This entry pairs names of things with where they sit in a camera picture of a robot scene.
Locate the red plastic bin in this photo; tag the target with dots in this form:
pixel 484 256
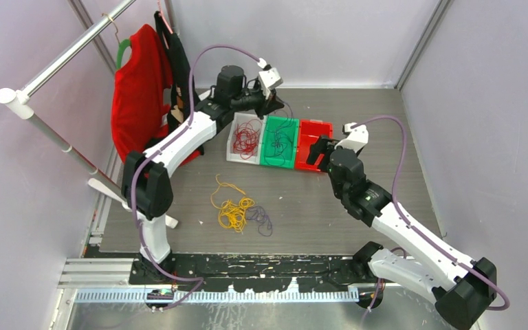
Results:
pixel 308 133

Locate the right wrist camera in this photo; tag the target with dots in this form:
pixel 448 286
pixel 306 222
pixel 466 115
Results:
pixel 356 137

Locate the white clothes rack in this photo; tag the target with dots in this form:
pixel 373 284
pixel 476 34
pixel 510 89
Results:
pixel 41 188

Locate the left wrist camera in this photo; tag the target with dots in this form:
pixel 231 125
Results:
pixel 268 77

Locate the green hanger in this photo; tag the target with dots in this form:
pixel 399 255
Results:
pixel 122 47

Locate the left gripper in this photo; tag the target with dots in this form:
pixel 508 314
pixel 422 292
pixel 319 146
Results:
pixel 268 106

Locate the green plastic bin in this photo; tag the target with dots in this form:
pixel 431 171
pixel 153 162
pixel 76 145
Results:
pixel 279 142

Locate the black shirt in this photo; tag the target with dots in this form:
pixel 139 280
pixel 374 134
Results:
pixel 179 71

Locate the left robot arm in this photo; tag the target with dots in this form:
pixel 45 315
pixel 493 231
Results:
pixel 146 180

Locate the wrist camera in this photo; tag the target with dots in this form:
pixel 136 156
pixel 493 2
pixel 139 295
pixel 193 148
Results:
pixel 356 137
pixel 268 77

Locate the red shirt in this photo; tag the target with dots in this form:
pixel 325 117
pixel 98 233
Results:
pixel 142 95

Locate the white plastic bin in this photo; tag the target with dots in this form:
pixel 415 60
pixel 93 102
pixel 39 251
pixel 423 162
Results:
pixel 245 139

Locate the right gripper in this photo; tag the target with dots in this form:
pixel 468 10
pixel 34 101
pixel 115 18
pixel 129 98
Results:
pixel 320 148

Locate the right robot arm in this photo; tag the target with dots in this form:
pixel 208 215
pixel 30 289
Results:
pixel 460 288

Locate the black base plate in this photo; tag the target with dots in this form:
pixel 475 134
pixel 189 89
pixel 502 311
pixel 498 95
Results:
pixel 257 273

